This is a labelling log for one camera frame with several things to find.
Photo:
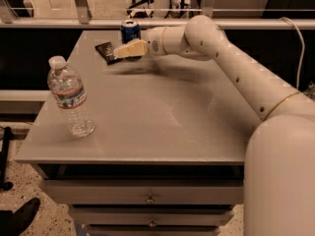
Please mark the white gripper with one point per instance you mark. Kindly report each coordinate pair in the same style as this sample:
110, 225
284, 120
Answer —
154, 41

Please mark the blue pepsi can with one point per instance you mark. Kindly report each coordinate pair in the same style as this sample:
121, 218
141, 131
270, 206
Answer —
130, 30

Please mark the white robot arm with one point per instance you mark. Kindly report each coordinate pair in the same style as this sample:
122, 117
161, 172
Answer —
279, 161

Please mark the black rxbar chocolate wrapper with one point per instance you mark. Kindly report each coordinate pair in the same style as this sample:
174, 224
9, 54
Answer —
105, 50

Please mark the black office chair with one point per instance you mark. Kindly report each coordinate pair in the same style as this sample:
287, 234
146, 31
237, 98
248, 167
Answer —
140, 9

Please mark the metal railing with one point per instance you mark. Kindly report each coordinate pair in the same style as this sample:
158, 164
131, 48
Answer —
97, 14

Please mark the clear plastic water bottle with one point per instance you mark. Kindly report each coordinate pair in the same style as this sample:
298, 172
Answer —
68, 90

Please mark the grey drawer cabinet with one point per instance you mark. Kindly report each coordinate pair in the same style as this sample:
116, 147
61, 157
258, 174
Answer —
167, 153

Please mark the black stand pole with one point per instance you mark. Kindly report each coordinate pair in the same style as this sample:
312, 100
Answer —
4, 151

